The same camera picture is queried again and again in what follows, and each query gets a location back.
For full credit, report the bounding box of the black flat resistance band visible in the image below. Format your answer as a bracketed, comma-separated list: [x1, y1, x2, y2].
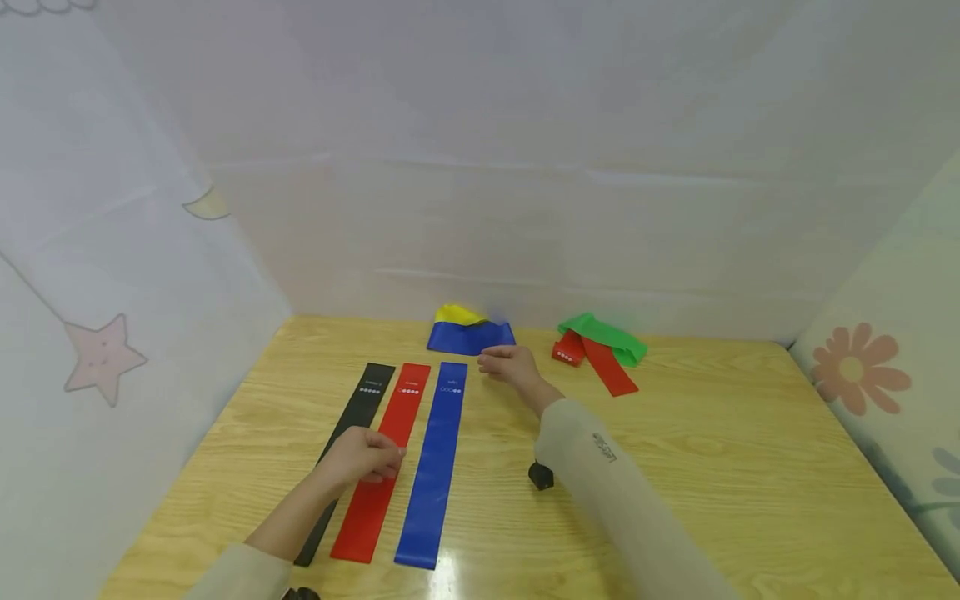
[292, 362, 398, 568]

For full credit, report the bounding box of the green resistance band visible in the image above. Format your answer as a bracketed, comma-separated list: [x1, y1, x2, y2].
[557, 312, 649, 368]

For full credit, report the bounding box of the person's left forearm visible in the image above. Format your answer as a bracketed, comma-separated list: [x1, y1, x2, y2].
[182, 472, 351, 600]

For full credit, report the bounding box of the person's left hand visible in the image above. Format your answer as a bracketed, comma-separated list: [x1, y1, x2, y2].
[317, 426, 408, 494]

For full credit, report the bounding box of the person's right hand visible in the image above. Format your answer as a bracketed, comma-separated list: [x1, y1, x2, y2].
[476, 343, 565, 418]

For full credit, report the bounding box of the folded blue resistance band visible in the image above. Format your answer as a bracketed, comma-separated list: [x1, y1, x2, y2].
[427, 320, 518, 358]

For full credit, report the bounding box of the red flat resistance band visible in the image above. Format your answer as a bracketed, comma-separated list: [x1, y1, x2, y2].
[330, 362, 433, 565]

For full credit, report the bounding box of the blue flat resistance band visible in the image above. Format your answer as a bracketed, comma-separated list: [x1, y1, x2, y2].
[393, 361, 469, 572]

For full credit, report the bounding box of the folded red resistance band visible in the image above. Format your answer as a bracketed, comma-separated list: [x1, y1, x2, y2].
[551, 329, 641, 398]

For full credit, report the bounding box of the person's right forearm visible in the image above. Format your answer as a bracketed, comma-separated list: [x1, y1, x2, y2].
[532, 397, 745, 600]

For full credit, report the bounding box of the yellow resistance band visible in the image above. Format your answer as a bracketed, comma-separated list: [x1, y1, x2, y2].
[434, 303, 490, 328]

